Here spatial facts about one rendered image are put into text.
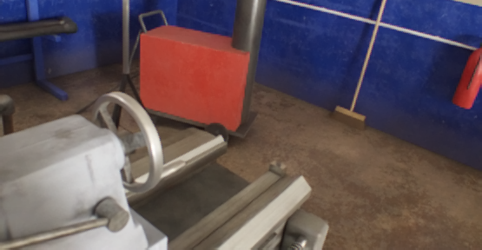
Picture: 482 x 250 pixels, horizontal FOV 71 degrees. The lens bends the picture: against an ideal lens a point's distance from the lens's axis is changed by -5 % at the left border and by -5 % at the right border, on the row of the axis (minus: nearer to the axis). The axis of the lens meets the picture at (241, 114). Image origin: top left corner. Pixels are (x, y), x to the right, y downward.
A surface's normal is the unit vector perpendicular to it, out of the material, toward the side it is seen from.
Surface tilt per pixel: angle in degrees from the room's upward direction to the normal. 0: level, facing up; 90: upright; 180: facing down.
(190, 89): 90
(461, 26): 90
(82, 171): 82
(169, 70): 90
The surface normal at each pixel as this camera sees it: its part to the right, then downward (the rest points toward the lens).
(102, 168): 0.80, 0.23
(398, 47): -0.60, 0.29
